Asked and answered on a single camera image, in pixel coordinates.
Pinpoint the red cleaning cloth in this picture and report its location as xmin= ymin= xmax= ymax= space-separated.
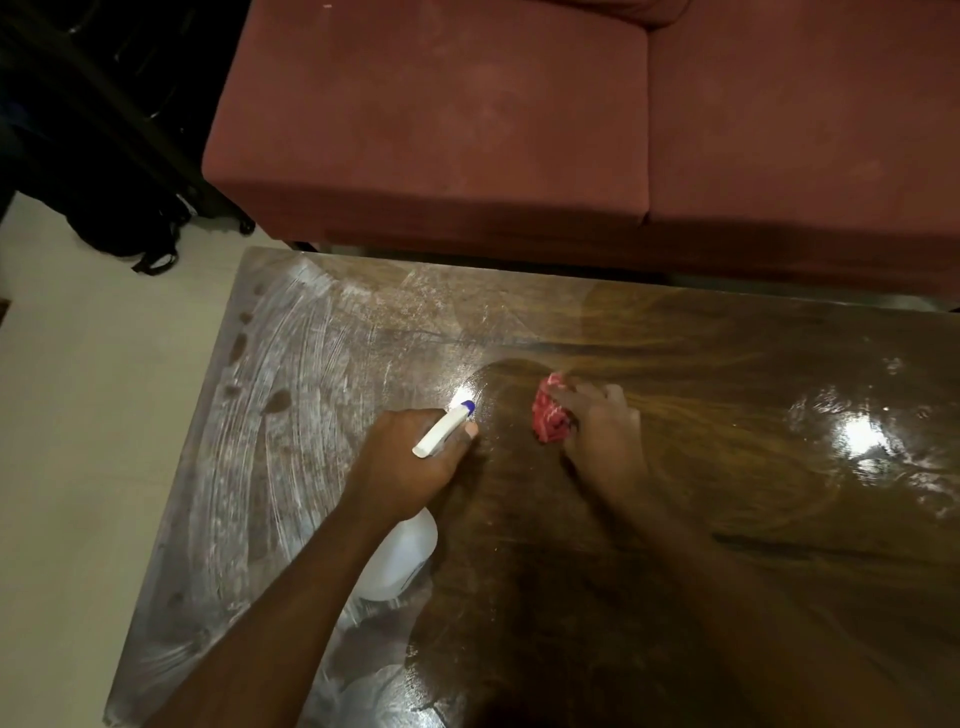
xmin=531 ymin=372 xmax=579 ymax=445

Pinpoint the person's right forearm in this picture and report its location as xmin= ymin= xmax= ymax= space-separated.
xmin=600 ymin=476 xmax=960 ymax=728

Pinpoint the white spray bottle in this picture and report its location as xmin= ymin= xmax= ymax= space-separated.
xmin=352 ymin=400 xmax=477 ymax=603

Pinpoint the black backpack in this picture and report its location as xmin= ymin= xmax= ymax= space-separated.
xmin=63 ymin=168 xmax=198 ymax=276

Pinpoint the person's left forearm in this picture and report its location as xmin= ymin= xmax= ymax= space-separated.
xmin=146 ymin=491 xmax=410 ymax=728

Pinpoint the wooden coffee table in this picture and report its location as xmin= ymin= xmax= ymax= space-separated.
xmin=102 ymin=247 xmax=960 ymax=728

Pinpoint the person's left hand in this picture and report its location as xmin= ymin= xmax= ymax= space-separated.
xmin=346 ymin=408 xmax=480 ymax=526

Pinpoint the red sofa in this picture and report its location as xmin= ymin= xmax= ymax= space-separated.
xmin=201 ymin=0 xmax=960 ymax=301

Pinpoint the dark furniture frame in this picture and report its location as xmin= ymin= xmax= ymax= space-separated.
xmin=0 ymin=0 xmax=258 ymax=237

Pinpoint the person's right hand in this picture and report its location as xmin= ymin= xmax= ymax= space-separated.
xmin=551 ymin=378 xmax=652 ymax=502

